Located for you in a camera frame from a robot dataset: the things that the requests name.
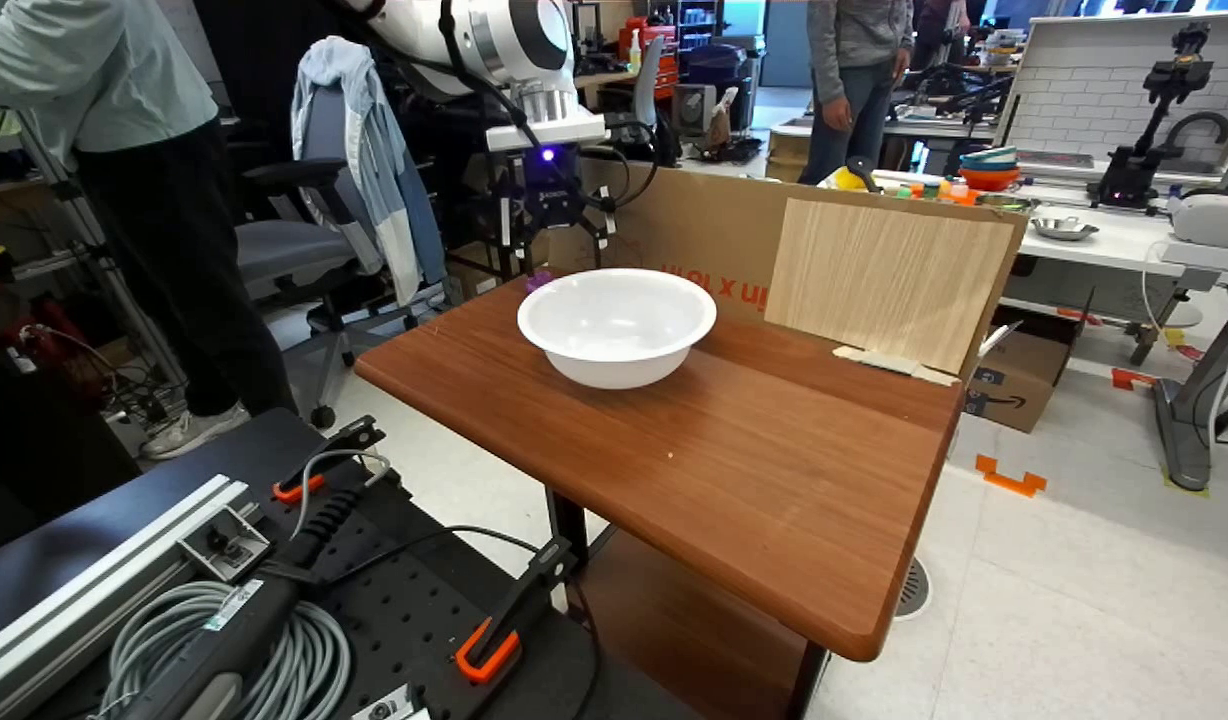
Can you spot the wooden lower table shelf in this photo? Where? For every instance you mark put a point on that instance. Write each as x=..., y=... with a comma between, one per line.
x=693, y=627

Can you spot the round floor drain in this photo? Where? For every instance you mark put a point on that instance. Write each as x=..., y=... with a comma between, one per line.
x=915, y=586

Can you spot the blue office chair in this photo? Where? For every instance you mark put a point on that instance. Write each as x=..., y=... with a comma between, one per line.
x=284, y=246

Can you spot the person grey shirt black trousers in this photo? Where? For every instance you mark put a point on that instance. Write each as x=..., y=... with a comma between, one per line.
x=145, y=201

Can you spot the black desktop stand device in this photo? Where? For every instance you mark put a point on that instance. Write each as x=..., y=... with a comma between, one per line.
x=1154, y=134

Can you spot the long aluminium rail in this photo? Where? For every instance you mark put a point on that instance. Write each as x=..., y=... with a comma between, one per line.
x=93, y=586

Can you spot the grey tripod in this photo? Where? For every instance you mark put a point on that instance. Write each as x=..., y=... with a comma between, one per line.
x=96, y=280

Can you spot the yellow object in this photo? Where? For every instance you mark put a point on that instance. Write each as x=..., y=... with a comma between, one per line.
x=849, y=179

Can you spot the white perforated board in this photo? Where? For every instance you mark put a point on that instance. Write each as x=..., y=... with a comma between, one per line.
x=1079, y=92

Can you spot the light wooden panel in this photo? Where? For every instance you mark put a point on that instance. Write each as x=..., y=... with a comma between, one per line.
x=886, y=280

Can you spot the person grey sweater jeans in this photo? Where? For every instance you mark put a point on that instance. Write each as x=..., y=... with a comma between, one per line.
x=853, y=80

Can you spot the wooden desk with black legs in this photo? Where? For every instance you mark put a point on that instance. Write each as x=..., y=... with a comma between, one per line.
x=571, y=535

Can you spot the aluminium rail with plate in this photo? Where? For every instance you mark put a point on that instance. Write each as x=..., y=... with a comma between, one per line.
x=390, y=706

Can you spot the white blue jacket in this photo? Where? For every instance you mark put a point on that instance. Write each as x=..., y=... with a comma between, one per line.
x=375, y=161

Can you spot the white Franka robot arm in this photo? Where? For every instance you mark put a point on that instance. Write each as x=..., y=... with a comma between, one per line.
x=485, y=43

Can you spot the cardboard box on floor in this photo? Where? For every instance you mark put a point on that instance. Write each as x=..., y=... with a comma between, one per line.
x=1018, y=380

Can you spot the white plastic bowl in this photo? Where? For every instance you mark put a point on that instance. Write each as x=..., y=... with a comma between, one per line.
x=619, y=326

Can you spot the small white plate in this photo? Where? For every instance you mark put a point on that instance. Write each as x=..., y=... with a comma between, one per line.
x=1066, y=225

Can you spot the black mounting board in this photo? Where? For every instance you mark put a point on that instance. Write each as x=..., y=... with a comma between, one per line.
x=415, y=603

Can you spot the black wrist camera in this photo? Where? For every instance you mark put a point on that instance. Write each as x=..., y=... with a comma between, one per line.
x=549, y=167

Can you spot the orange floor bracket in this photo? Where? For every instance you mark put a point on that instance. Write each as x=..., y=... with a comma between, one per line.
x=1010, y=476

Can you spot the purple toy grape bunch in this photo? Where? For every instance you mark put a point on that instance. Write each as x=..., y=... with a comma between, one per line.
x=539, y=280

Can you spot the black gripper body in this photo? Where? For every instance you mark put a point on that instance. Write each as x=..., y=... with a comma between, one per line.
x=553, y=207

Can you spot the brown cardboard backdrop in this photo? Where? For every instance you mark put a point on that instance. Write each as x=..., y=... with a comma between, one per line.
x=693, y=225

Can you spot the white tape strip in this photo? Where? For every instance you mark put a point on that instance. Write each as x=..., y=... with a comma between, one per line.
x=894, y=363

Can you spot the stack of colourful bowls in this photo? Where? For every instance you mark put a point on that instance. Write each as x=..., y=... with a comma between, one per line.
x=994, y=174

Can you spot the white desk grey leg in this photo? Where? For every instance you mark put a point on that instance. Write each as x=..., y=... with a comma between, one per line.
x=1105, y=246

